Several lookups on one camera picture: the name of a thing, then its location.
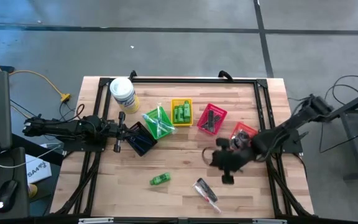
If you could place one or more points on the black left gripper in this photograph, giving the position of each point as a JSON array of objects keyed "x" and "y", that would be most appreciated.
[{"x": 117, "y": 130}]

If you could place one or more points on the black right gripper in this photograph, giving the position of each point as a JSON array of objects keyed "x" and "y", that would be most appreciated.
[{"x": 232, "y": 158}]

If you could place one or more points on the black item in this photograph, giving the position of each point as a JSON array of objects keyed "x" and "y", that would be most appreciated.
[
  {"x": 243, "y": 137},
  {"x": 233, "y": 141}
]

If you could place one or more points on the red toothbrush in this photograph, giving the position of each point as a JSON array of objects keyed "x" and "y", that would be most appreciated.
[{"x": 212, "y": 204}]

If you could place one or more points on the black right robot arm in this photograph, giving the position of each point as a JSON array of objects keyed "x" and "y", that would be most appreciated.
[{"x": 291, "y": 127}]

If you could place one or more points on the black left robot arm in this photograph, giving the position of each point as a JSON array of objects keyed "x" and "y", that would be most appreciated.
[{"x": 61, "y": 127}]

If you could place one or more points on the black plastic basket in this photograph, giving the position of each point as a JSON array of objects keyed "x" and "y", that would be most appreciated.
[{"x": 143, "y": 149}]

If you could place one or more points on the green plastic basket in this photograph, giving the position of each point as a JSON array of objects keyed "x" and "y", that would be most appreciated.
[{"x": 154, "y": 132}]

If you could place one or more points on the orange plastic basket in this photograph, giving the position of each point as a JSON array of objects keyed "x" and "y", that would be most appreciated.
[{"x": 244, "y": 126}]

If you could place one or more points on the Lysol wipes canister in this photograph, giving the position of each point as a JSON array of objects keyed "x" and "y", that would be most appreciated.
[{"x": 123, "y": 93}]

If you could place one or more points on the red plastic basket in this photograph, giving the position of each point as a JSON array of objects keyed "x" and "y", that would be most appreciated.
[{"x": 221, "y": 115}]

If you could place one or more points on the yellow plastic basket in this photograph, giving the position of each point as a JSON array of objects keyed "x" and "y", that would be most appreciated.
[{"x": 182, "y": 124}]

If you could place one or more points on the white printed paper box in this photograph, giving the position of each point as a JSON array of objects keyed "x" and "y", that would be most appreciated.
[{"x": 37, "y": 171}]

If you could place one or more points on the small yellow object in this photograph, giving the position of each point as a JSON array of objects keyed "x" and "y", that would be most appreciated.
[{"x": 33, "y": 191}]

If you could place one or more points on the dark side desk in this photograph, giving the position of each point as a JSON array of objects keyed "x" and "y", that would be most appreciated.
[{"x": 22, "y": 186}]

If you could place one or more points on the black computer mouse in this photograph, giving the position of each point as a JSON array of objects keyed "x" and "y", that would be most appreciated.
[{"x": 7, "y": 194}]

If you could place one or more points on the silver aluminium bracket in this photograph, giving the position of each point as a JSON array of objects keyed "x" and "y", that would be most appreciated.
[
  {"x": 269, "y": 221},
  {"x": 95, "y": 221}
]

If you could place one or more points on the black metal desk frame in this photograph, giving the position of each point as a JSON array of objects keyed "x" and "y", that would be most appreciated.
[{"x": 357, "y": 146}]

